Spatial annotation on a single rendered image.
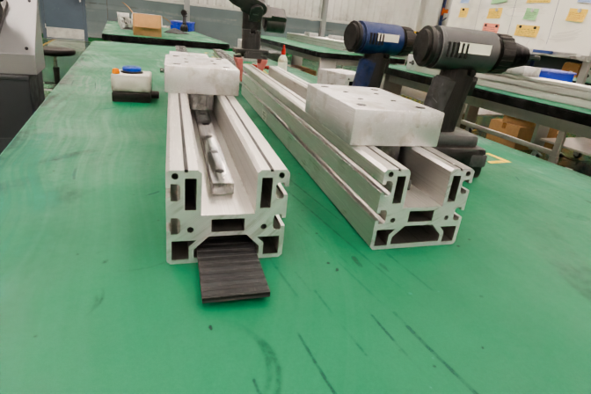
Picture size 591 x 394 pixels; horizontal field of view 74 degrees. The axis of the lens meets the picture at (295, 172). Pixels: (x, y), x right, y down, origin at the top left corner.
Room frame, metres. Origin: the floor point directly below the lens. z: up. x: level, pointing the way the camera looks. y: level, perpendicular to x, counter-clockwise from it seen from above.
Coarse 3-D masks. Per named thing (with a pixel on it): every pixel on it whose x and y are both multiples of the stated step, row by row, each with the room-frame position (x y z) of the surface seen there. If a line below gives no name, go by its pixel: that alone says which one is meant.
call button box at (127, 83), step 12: (120, 72) 0.88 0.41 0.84; (132, 72) 0.88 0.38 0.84; (144, 72) 0.92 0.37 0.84; (120, 84) 0.85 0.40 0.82; (132, 84) 0.86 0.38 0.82; (144, 84) 0.87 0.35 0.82; (120, 96) 0.85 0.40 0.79; (132, 96) 0.86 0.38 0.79; (144, 96) 0.87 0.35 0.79; (156, 96) 0.91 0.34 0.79
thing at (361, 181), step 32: (256, 96) 0.95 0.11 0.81; (288, 96) 0.67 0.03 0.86; (288, 128) 0.67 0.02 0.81; (320, 128) 0.50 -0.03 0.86; (320, 160) 0.51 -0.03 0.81; (352, 160) 0.43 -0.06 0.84; (384, 160) 0.37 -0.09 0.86; (416, 160) 0.42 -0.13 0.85; (448, 160) 0.39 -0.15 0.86; (352, 192) 0.41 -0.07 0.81; (384, 192) 0.35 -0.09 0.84; (416, 192) 0.39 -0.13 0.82; (448, 192) 0.36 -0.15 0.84; (352, 224) 0.38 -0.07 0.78; (384, 224) 0.34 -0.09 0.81; (416, 224) 0.36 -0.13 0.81; (448, 224) 0.37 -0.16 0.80
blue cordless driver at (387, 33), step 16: (352, 32) 0.80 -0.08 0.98; (368, 32) 0.79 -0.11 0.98; (384, 32) 0.81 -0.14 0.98; (400, 32) 0.82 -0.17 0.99; (352, 48) 0.80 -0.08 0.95; (368, 48) 0.80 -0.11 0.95; (384, 48) 0.81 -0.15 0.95; (400, 48) 0.82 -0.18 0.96; (368, 64) 0.81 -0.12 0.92; (384, 64) 0.83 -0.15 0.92; (368, 80) 0.81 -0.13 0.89
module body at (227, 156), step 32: (224, 96) 0.60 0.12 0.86; (192, 128) 0.41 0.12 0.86; (224, 128) 0.51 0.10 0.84; (256, 128) 0.43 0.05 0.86; (192, 160) 0.31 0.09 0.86; (224, 160) 0.39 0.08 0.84; (256, 160) 0.33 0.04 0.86; (192, 192) 0.32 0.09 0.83; (224, 192) 0.33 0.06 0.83; (256, 192) 0.30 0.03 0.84; (192, 224) 0.29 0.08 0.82; (224, 224) 0.31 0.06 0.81; (256, 224) 0.30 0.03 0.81; (192, 256) 0.29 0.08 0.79
